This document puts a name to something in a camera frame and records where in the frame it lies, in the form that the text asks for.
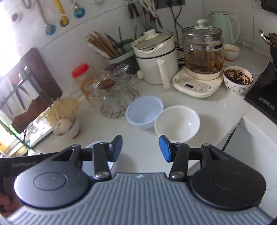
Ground light blue plastic bowl front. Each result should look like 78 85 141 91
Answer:
81 141 117 178

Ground light blue plastic bowl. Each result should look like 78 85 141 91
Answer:
81 141 117 178
125 96 164 130

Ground white ceramic bowl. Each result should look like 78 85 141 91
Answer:
154 105 200 143

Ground person's left hand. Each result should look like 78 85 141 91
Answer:
0 193 22 217

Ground bowl with onion and mushrooms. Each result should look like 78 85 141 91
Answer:
53 117 80 139

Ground light blue plastic bowl back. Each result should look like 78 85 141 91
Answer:
125 96 164 130

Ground dark wooden cutting board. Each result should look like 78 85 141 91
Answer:
1 48 62 133

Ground red-lid plastic jar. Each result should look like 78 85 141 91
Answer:
71 63 96 99

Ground patterned bowl with spices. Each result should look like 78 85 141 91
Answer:
222 66 253 95

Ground black induction cooktop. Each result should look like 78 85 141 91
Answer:
244 62 277 124

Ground green chopstick holder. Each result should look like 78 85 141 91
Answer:
86 26 140 74

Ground white electric cooking pot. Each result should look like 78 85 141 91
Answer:
131 29 178 89

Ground glass health kettle with base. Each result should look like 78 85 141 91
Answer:
172 19 224 99

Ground small bowl with sauce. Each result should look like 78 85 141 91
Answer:
224 44 240 61

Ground mint green electric kettle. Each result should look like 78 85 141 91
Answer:
208 11 241 44

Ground steel wok pot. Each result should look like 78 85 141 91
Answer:
258 29 277 64

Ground hanging scissors and utensils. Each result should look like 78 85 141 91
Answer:
125 1 163 31

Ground wire rack with glass cups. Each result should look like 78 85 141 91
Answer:
84 63 139 118

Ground black wall power outlet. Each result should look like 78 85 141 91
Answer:
154 0 185 9

